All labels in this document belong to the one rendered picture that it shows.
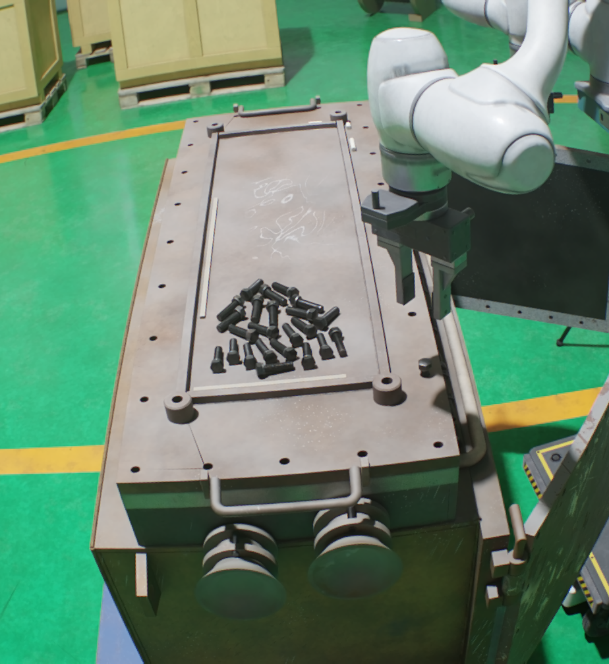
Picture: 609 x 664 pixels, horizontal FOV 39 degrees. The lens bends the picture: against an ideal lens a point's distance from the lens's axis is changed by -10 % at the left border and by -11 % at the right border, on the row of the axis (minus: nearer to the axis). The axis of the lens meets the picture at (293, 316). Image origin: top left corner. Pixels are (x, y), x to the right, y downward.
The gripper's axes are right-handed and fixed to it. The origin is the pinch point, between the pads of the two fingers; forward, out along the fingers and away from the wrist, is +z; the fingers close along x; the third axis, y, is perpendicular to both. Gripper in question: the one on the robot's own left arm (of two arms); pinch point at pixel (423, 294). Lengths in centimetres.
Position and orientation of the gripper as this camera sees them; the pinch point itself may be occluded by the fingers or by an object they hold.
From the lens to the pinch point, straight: 127.1
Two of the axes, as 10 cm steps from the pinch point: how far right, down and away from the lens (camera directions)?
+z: 1.0, 8.3, 5.5
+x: -7.2, -3.3, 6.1
